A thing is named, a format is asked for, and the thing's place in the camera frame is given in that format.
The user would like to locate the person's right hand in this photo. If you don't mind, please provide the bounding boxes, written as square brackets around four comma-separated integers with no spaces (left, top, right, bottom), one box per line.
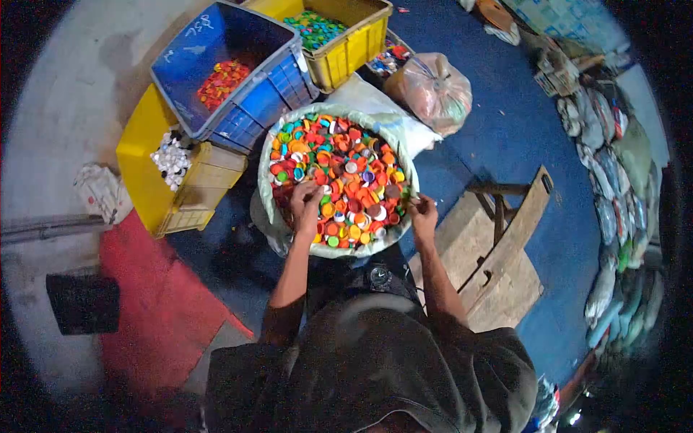
[407,194,440,244]

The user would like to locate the person's left hand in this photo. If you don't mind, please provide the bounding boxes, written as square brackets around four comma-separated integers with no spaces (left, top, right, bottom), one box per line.
[289,181,327,239]

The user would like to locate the person's left fingers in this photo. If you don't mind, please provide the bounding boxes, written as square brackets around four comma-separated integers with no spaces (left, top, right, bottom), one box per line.
[295,181,327,205]

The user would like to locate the pile of mixed bottle caps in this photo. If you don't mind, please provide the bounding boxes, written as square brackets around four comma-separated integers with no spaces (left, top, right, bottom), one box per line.
[269,114,410,250]

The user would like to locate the open white sack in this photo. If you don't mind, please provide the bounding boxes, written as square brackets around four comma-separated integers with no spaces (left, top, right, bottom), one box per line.
[250,103,421,259]

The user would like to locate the person's legs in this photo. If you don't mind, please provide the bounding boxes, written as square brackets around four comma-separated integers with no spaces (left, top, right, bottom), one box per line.
[306,244,426,320]

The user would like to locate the wooden stool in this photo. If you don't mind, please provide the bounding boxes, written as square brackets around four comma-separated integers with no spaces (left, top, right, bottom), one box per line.
[407,165,554,333]

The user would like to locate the blue plastic crate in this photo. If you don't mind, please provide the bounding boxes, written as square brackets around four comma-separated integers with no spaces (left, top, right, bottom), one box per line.
[150,0,320,155]

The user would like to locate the closed white sack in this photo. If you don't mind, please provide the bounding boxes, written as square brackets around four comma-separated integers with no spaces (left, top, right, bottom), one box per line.
[325,73,444,159]

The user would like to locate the tied translucent plastic bag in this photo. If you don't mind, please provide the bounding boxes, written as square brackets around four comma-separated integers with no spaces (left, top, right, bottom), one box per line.
[383,52,473,137]

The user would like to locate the blue floor tarp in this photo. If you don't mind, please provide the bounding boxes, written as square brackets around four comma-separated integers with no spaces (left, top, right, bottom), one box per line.
[168,0,604,386]

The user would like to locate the pile of red bottle caps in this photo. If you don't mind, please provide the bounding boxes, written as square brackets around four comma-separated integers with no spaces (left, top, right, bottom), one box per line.
[196,58,253,113]

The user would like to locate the yellow crate with green caps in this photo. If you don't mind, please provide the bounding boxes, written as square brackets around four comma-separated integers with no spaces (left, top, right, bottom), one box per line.
[242,0,394,94]

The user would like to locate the pile of white bottle caps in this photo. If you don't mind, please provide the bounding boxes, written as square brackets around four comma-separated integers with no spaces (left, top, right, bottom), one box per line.
[150,130,193,192]

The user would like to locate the small basket of mixed caps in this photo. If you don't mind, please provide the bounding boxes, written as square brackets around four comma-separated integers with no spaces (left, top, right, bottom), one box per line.
[365,28,417,80]

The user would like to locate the pile of green bottle caps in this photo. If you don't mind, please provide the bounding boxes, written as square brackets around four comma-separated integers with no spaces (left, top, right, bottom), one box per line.
[283,11,350,52]

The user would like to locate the person's body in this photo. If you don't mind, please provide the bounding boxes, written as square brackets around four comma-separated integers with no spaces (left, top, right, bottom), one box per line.
[203,292,539,433]

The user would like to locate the yellow crate with white caps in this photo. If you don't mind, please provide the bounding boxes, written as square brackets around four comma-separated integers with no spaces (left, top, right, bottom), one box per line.
[115,82,249,239]

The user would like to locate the red floor mat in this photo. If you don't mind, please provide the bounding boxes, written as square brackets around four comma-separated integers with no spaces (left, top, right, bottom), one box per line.
[99,210,255,401]

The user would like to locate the cardboard boxes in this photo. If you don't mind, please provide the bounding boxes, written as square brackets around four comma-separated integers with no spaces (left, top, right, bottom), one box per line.
[533,46,583,99]

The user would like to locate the heap of bagged plastic bottles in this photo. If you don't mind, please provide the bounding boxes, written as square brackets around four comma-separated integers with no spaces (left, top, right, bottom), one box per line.
[558,87,668,355]

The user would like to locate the crumpled white bag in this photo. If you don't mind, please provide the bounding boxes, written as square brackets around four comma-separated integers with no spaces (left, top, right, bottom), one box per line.
[73,163,134,225]

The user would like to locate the black rectangular object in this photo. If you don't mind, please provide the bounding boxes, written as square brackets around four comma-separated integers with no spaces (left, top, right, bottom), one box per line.
[46,273,121,336]

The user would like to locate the grey pipes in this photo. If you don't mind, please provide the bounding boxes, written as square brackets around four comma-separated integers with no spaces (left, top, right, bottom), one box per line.
[0,214,107,245]

